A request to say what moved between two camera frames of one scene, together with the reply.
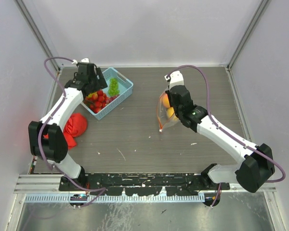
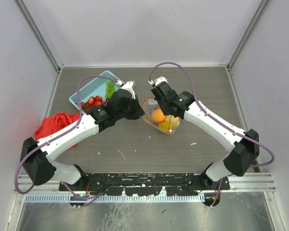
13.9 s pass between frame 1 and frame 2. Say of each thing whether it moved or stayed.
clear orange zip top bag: moved
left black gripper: moved
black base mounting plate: stayed
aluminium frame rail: stayed
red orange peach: moved
